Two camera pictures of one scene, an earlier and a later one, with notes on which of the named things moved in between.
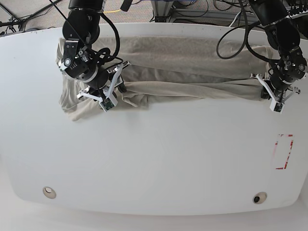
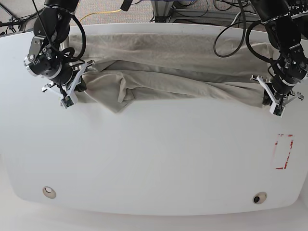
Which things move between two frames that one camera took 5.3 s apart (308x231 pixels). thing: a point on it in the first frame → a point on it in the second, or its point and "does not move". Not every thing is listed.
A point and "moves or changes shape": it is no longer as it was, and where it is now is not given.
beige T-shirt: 164,70 moves or changes shape
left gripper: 100,80 → 64,75
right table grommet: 260,198 does not move
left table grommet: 49,192 does not move
